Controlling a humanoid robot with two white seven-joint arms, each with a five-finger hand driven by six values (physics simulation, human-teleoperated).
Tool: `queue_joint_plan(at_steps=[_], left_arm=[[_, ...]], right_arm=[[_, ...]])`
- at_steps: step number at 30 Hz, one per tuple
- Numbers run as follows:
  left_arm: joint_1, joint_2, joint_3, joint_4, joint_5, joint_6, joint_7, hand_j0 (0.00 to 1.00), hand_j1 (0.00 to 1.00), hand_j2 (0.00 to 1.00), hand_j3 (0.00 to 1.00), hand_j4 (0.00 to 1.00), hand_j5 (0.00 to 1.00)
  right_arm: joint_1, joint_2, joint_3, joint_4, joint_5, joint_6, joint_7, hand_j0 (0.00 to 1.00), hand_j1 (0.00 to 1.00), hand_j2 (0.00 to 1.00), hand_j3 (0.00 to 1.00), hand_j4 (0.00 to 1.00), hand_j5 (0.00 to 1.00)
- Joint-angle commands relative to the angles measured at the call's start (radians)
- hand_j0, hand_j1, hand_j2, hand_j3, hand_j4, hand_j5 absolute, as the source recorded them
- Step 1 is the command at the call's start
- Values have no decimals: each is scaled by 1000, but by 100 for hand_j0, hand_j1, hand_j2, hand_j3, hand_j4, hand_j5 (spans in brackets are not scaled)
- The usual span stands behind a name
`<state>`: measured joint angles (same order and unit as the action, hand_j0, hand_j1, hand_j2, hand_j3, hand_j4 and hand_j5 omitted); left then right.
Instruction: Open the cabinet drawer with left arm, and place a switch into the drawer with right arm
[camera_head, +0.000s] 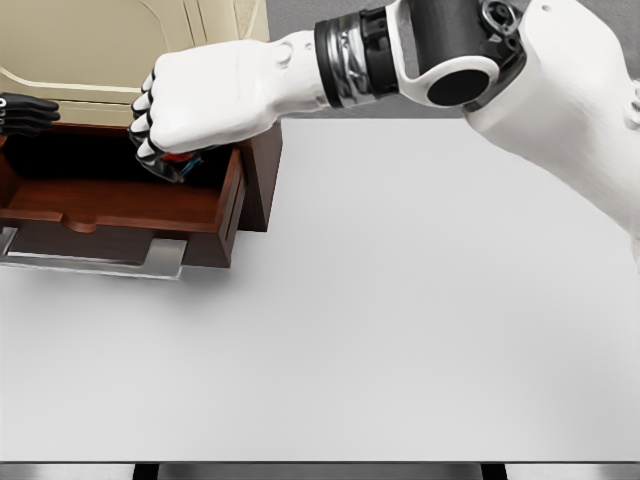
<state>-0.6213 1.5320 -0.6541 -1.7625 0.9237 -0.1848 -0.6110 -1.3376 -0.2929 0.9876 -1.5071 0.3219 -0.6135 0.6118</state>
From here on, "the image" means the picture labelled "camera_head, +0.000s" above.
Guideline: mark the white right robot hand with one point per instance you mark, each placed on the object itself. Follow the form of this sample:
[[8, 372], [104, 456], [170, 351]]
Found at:
[[210, 95]]

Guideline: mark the black striped left robot hand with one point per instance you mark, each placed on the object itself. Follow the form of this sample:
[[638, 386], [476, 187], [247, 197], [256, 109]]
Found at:
[[27, 115]]

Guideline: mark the red and blue switch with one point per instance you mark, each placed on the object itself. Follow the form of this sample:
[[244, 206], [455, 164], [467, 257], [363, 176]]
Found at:
[[189, 164]]

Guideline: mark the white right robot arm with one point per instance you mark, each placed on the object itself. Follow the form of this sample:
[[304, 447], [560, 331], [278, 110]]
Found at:
[[560, 100]]

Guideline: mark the cream topped brown wooden cabinet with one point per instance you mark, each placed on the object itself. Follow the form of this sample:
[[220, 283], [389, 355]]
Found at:
[[90, 45]]

